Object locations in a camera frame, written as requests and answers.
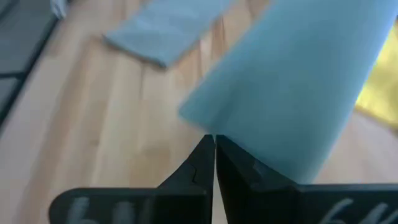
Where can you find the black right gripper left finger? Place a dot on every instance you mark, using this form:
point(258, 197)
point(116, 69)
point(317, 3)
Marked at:
point(155, 207)

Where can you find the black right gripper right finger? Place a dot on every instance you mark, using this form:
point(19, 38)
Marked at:
point(280, 205)

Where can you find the light blue teal-edged towel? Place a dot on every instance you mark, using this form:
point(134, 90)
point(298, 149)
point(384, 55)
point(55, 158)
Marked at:
point(289, 87)

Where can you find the yellow microfiber towel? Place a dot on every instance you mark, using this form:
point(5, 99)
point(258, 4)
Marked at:
point(382, 87)

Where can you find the grey microfiber towel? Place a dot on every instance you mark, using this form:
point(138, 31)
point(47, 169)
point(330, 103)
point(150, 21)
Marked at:
point(168, 34)

